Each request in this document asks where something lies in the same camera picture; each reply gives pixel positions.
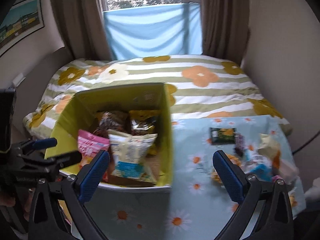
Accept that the dark chocolate bar packet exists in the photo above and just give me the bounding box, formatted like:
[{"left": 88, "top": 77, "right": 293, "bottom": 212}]
[{"left": 234, "top": 133, "right": 245, "bottom": 158}]

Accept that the framed wall picture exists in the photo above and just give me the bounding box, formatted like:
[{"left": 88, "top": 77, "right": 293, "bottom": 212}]
[{"left": 0, "top": 0, "right": 45, "bottom": 56}]

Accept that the white cake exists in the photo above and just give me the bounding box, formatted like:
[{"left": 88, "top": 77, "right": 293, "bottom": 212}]
[{"left": 276, "top": 159, "right": 299, "bottom": 184}]

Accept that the blue window cloth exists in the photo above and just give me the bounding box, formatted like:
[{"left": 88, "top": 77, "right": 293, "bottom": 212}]
[{"left": 103, "top": 3, "right": 202, "bottom": 60}]

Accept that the pink snack bag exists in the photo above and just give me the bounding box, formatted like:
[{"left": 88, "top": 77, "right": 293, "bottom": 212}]
[{"left": 78, "top": 129, "right": 110, "bottom": 169}]

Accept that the brown striped snack bag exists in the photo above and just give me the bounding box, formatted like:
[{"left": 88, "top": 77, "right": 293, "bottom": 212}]
[{"left": 93, "top": 111, "right": 130, "bottom": 138}]

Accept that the white clothes pile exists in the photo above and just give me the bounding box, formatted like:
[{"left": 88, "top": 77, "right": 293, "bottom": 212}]
[{"left": 304, "top": 177, "right": 320, "bottom": 203}]

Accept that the floral striped duvet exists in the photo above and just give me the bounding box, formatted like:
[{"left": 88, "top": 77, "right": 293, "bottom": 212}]
[{"left": 22, "top": 55, "right": 292, "bottom": 138}]

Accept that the blue white snack bag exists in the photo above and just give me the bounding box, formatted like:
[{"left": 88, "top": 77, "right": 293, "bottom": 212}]
[{"left": 108, "top": 129, "right": 157, "bottom": 184}]

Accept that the yellow black snack bag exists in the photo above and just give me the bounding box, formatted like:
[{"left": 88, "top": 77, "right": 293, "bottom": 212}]
[{"left": 129, "top": 110, "right": 161, "bottom": 135}]

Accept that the cream orange snack bag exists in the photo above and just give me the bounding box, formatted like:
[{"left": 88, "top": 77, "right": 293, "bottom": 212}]
[{"left": 258, "top": 134, "right": 281, "bottom": 169}]

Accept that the light blue daisy cloth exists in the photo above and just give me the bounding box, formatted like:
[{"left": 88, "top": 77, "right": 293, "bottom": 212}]
[{"left": 85, "top": 115, "right": 293, "bottom": 239}]

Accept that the dark green snack packet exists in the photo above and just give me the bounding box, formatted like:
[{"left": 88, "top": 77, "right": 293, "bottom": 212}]
[{"left": 209, "top": 127, "right": 236, "bottom": 145}]

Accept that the white wall socket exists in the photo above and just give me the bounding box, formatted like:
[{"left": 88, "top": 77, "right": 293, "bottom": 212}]
[{"left": 12, "top": 73, "right": 25, "bottom": 87}]

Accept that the brown left curtain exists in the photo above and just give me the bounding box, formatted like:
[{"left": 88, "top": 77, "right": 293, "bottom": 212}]
[{"left": 50, "top": 0, "right": 112, "bottom": 60}]

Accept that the yellow-green cardboard box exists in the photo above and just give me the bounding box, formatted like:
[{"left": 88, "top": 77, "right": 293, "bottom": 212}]
[{"left": 44, "top": 83, "right": 174, "bottom": 192}]

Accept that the brown right curtain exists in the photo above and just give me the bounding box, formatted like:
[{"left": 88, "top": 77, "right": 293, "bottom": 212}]
[{"left": 200, "top": 0, "right": 250, "bottom": 64}]

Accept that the black cable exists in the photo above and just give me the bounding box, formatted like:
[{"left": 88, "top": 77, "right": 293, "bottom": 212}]
[{"left": 291, "top": 129, "right": 320, "bottom": 155}]

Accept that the brown curtain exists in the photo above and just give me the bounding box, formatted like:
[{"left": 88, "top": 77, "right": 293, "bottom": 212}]
[
  {"left": 200, "top": 0, "right": 250, "bottom": 64},
  {"left": 50, "top": 0, "right": 112, "bottom": 60}
]

